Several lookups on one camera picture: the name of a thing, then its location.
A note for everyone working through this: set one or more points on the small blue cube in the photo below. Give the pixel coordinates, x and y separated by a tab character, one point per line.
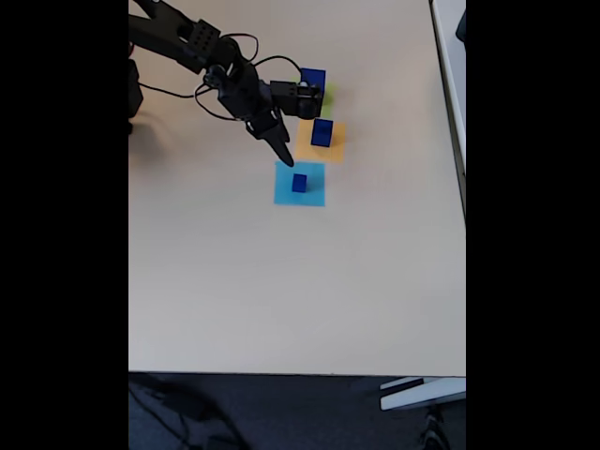
299	183

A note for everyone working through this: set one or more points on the light blue paper square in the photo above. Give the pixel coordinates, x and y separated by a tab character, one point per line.
283	197

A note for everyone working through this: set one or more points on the orange paper square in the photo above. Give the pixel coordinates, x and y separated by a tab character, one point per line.
304	150

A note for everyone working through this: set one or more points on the green paper square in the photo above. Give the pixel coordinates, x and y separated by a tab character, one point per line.
329	100

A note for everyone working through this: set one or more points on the medium blue cube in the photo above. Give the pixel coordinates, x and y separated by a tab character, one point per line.
321	133

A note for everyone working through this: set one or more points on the large blue cube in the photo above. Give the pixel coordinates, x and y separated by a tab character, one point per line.
313	76

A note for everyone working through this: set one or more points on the dark blue object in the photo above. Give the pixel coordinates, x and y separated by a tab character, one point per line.
462	28

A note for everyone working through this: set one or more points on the white table foot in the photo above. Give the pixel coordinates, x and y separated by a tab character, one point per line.
422	396

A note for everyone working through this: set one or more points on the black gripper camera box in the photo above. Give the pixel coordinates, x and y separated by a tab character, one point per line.
295	100

